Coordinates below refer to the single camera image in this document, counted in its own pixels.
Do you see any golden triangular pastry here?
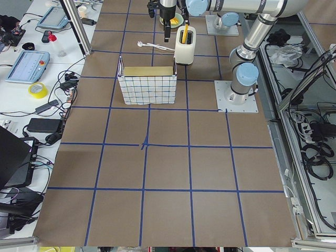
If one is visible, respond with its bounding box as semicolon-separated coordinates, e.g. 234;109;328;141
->
170;17;179;26

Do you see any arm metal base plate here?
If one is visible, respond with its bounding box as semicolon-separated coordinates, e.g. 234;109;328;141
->
214;80;258;113
205;12;239;36

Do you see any yellow tape roll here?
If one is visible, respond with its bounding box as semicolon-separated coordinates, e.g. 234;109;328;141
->
28;82;48;99

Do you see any white two-slot toaster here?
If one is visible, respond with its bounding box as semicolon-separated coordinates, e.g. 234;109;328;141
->
174;26;196;65

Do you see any blue teach pendant tablet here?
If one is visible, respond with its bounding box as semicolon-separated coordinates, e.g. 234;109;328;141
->
5;50;50;83

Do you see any white bottle red cap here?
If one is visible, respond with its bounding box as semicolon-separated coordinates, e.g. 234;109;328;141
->
48;32;67;57

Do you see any light green plate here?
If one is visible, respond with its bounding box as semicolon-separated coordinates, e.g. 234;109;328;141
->
170;13;184;28

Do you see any aluminium frame post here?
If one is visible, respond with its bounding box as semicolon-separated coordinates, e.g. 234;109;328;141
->
60;0;92;56

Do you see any white toaster power cable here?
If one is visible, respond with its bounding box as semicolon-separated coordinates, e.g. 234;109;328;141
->
137;41;176;52

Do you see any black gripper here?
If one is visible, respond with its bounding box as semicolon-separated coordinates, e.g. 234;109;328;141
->
162;9;175;43

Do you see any black laptop computer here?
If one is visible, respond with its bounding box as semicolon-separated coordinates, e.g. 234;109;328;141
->
1;127;38;189

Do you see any wire basket with wooden shelf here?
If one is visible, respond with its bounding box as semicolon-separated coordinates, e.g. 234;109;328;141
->
118;57;177;105

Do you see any yellow bread slice in toaster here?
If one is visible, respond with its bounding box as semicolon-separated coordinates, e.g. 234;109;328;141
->
181;24;188;44

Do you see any black power adapter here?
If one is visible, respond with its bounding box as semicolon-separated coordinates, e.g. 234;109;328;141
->
27;118;62;133

